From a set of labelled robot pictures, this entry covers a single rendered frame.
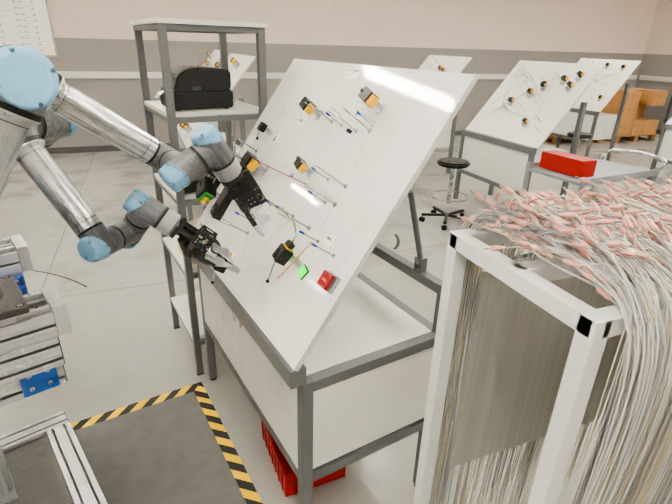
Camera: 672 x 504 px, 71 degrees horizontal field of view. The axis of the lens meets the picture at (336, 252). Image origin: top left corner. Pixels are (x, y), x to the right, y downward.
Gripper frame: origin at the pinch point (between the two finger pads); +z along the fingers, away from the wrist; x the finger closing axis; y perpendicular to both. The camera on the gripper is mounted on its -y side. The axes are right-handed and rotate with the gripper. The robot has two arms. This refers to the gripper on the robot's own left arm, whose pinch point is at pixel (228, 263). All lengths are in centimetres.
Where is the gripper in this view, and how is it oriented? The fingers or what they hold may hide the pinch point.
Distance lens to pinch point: 154.3
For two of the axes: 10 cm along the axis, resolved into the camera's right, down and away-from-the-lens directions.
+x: 3.6, -8.0, 4.8
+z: 7.7, 5.5, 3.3
